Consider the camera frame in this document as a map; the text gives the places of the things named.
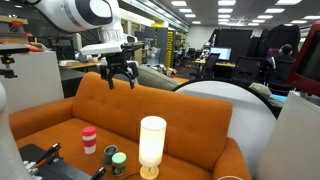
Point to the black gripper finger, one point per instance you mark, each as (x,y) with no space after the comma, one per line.
(132,78)
(109,80)

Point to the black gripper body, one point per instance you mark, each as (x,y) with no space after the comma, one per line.
(117,62)

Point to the green jar lid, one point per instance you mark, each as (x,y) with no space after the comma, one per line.
(119,157)

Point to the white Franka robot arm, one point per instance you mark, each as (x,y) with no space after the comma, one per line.
(66,13)

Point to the orange fabric couch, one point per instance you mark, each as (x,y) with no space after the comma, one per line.
(186,126)

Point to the grey sofa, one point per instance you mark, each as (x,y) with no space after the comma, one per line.
(153,78)

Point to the wooden table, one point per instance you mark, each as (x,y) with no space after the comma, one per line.
(78,64)

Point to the yellow shelf rack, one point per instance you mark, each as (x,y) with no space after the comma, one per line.
(169,46)

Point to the wooden lamp base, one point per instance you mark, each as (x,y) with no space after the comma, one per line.
(152,140)

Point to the red and white cup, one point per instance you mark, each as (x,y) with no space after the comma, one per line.
(89,141)

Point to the black office chair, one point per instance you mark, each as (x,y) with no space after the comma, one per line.
(210,65)
(246,68)

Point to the lit computer monitor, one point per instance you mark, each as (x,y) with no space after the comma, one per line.
(221,53)

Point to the black and red tool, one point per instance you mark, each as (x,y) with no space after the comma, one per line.
(48,154)

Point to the black platform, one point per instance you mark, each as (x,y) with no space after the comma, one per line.
(63,171)

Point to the round white reflector panel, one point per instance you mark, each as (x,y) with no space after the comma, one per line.
(243,113)

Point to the small white object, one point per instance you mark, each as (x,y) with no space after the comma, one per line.
(31,168)

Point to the person in dark clothes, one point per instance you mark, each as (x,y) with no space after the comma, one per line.
(278,55)

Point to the white board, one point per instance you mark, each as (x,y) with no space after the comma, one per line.
(293,146)

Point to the red framed screen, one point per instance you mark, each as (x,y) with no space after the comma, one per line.
(308,56)

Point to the black camera tripod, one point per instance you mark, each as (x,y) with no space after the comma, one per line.
(8,61)

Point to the black partition wall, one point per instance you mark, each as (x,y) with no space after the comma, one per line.
(235,40)

